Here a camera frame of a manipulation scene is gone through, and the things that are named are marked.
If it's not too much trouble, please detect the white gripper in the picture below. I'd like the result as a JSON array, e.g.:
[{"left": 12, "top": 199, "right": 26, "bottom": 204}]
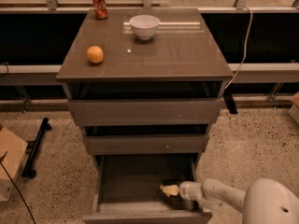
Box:
[{"left": 160, "top": 181, "right": 203, "bottom": 202}]

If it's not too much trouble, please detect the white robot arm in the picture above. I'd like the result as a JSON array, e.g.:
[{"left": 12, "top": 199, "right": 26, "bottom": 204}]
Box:
[{"left": 160, "top": 178, "right": 299, "bottom": 224}]

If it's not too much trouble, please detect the grey open bottom drawer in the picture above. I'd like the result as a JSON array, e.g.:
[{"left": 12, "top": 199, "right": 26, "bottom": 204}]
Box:
[{"left": 83, "top": 154, "right": 212, "bottom": 224}]

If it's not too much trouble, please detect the grey middle drawer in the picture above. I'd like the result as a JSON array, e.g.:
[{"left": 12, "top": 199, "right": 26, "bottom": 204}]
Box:
[{"left": 83, "top": 134, "right": 209, "bottom": 155}]

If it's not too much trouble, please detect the grey top drawer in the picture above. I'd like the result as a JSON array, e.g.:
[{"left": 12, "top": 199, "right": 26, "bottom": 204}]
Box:
[{"left": 67, "top": 99, "right": 222, "bottom": 126}]

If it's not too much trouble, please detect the grey drawer cabinet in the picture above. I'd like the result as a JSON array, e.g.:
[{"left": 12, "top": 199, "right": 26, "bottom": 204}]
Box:
[{"left": 55, "top": 7, "right": 235, "bottom": 166}]

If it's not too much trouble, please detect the black metal stand bar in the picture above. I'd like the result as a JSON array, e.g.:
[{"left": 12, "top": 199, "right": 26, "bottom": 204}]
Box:
[{"left": 21, "top": 118, "right": 51, "bottom": 178}]

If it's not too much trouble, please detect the orange fruit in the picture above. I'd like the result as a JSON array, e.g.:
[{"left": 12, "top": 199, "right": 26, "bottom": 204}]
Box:
[{"left": 87, "top": 46, "right": 104, "bottom": 63}]

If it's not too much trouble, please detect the cardboard box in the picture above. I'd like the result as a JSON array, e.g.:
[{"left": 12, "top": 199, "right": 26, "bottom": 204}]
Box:
[{"left": 0, "top": 126, "right": 27, "bottom": 202}]

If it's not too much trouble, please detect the white ceramic bowl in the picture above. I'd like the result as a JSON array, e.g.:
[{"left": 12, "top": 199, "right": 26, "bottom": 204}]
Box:
[{"left": 129, "top": 15, "right": 160, "bottom": 40}]

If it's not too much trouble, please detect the red soda can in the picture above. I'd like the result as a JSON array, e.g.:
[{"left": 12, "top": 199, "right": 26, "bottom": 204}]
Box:
[{"left": 93, "top": 0, "right": 108, "bottom": 20}]

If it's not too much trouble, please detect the black thin cable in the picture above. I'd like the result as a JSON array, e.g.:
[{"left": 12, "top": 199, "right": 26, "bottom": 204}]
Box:
[{"left": 0, "top": 151, "right": 37, "bottom": 224}]

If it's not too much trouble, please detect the white power cable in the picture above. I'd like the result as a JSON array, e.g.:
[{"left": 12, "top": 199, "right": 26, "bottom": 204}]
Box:
[{"left": 223, "top": 6, "right": 254, "bottom": 91}]

